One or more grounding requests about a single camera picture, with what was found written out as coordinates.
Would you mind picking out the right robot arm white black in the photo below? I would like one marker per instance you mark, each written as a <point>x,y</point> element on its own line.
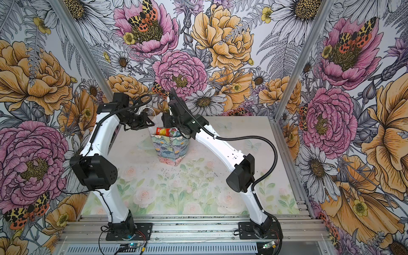
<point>241,167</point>

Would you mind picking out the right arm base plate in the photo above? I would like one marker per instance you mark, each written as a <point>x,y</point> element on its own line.
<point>252,231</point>

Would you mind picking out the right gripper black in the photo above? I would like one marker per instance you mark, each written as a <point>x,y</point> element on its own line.
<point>166,119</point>

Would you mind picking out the left corner aluminium post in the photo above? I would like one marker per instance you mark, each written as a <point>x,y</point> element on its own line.
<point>74,33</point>

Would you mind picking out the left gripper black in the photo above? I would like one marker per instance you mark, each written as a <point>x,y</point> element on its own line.
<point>143,121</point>

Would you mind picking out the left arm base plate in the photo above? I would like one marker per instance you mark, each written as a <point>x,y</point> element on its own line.
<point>137,232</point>

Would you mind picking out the small red lemon sachet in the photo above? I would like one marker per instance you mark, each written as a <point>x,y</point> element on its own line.
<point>163,132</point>

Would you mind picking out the floral paper gift bag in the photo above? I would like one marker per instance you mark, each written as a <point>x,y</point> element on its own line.
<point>169,150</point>

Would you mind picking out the right corner aluminium post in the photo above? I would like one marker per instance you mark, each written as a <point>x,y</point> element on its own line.
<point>327,7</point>

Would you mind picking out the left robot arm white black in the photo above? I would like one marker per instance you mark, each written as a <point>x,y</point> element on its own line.
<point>92,167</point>

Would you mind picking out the corner aluminium post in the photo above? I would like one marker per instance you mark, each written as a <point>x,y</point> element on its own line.
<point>74,33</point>
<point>327,7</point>

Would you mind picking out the aluminium mounting rail frame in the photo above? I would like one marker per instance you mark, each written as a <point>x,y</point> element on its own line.
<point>171,229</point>

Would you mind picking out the green red Fox's packet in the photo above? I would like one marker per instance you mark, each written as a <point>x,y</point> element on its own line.
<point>174,132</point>

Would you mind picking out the white vented cable duct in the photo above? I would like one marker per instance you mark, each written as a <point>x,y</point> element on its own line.
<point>244,248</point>

